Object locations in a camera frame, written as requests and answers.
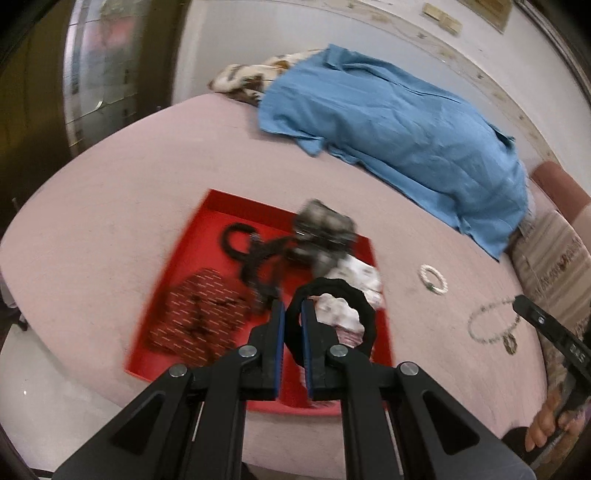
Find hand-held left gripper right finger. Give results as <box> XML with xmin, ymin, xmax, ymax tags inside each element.
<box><xmin>300</xmin><ymin>298</ymin><xmax>539</xmax><ymax>480</ymax></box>

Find white pearl bracelet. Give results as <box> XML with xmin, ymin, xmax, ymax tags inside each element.
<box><xmin>418</xmin><ymin>264</ymin><xmax>450</xmax><ymax>296</ymax></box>

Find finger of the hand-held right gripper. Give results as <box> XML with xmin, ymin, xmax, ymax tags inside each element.
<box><xmin>513</xmin><ymin>295</ymin><xmax>591</xmax><ymax>370</ymax></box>

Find red tray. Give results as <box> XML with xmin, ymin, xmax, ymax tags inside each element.
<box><xmin>124</xmin><ymin>188</ymin><xmax>393</xmax><ymax>418</ymax></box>

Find pink sofa armrest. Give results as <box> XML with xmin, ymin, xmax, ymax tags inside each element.
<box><xmin>529</xmin><ymin>161</ymin><xmax>591</xmax><ymax>220</ymax></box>

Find grey sheer scrunchie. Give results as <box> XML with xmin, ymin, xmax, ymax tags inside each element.
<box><xmin>291</xmin><ymin>198</ymin><xmax>358</xmax><ymax>275</ymax></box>

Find white pink cloth items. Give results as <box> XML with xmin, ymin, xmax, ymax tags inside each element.
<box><xmin>318</xmin><ymin>256</ymin><xmax>385</xmax><ymax>347</ymax></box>

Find person's right hand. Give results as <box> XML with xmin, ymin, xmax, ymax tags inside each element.
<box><xmin>525</xmin><ymin>390</ymin><xmax>568</xmax><ymax>455</ymax></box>

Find wall picture frame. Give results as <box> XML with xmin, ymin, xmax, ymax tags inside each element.
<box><xmin>462</xmin><ymin>0</ymin><xmax>512</xmax><ymax>34</ymax></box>

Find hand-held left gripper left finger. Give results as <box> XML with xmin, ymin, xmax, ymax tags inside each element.
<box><xmin>53</xmin><ymin>300</ymin><xmax>284</xmax><ymax>480</ymax></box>

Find white ghost hair tie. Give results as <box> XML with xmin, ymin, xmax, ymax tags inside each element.
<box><xmin>314</xmin><ymin>293</ymin><xmax>361</xmax><ymax>330</ymax></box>

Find glass door panel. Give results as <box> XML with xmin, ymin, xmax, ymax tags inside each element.
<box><xmin>62</xmin><ymin>0</ymin><xmax>185</xmax><ymax>148</ymax></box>

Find red dotted scrunchie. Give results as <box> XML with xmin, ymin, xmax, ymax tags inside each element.
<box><xmin>147</xmin><ymin>270</ymin><xmax>252</xmax><ymax>365</ymax></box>

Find brown patterned blanket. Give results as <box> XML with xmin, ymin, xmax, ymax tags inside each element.
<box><xmin>208</xmin><ymin>48</ymin><xmax>324</xmax><ymax>108</ymax></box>

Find black hair tie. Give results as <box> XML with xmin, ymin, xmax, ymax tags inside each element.
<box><xmin>284</xmin><ymin>277</ymin><xmax>378</xmax><ymax>367</ymax></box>

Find beaded necklace with pendant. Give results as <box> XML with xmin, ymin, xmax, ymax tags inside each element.
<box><xmin>467</xmin><ymin>298</ymin><xmax>522</xmax><ymax>356</ymax></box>

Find black claw hair clip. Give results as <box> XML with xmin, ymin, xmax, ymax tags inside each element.
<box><xmin>222</xmin><ymin>223</ymin><xmax>301</xmax><ymax>305</ymax></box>

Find blue cloth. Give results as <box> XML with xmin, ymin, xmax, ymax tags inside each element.
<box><xmin>257</xmin><ymin>44</ymin><xmax>529</xmax><ymax>263</ymax></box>

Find striped floral cushion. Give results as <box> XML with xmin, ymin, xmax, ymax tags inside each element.
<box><xmin>508</xmin><ymin>210</ymin><xmax>591</xmax><ymax>416</ymax></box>

